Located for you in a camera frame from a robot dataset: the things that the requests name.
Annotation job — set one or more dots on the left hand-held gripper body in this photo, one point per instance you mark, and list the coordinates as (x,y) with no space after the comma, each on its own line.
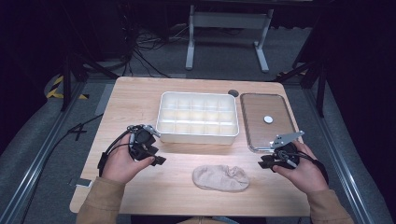
(144,137)

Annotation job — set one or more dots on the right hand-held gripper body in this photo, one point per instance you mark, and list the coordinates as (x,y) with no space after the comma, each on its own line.
(287,146)

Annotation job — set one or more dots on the beige sock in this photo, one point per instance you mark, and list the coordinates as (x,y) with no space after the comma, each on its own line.
(220,178)

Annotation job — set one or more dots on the white compartment storage box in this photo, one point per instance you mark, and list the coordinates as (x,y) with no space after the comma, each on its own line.
(197,116)

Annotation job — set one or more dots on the person's left hand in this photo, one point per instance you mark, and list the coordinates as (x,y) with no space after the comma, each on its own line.
(120,165)

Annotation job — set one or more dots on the person's right hand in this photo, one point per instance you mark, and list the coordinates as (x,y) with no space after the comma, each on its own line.
(300,177)

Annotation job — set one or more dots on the small white round disc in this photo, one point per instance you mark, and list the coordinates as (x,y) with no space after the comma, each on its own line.
(268,119)

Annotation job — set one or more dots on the grey floor tape strip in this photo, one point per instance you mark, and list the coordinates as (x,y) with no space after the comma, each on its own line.
(105,99)

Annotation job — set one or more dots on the black metal stand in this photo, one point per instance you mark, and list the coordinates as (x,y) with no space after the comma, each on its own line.
(320,81)
(67,77)

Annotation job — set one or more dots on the yellow black hazard tape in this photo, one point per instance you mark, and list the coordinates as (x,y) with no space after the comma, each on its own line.
(56,90)

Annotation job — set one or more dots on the white metal desk frame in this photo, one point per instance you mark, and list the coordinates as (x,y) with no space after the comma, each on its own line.
(229,21)

